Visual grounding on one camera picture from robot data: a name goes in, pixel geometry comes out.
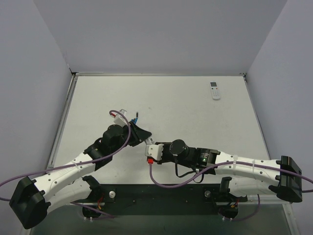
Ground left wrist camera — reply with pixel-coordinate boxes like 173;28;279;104
113;109;127;127

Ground small white remote control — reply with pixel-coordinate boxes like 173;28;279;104
210;81;221;100

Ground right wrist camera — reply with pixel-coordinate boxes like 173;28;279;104
145;144;164;164

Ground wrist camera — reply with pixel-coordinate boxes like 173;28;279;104
113;109;127;127
145;144;164;164

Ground purple camera cable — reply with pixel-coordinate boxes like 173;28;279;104
0;110;132;201
148;159;313;194

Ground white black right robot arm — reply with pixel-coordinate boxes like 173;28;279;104
146;140;302;203

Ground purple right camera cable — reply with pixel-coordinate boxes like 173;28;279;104
148;159;313;194

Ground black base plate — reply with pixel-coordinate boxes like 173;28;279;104
80;184;247;216

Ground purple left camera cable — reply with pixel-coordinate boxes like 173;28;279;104
0;110;132;201

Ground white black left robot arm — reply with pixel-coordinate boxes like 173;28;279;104
9;122;152;229

